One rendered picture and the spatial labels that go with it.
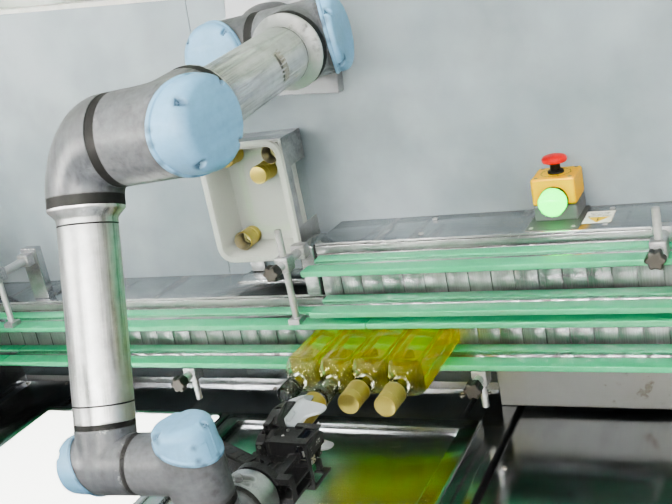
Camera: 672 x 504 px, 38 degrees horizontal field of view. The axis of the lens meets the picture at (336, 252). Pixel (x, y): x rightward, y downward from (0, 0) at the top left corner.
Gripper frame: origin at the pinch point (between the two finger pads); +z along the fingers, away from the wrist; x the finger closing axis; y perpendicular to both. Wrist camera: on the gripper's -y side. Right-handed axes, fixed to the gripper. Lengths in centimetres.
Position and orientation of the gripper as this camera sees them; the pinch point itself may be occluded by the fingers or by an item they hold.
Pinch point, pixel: (306, 413)
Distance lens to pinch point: 145.2
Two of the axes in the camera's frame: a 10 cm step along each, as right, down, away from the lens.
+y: 9.0, -0.3, -4.3
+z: 3.9, -3.5, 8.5
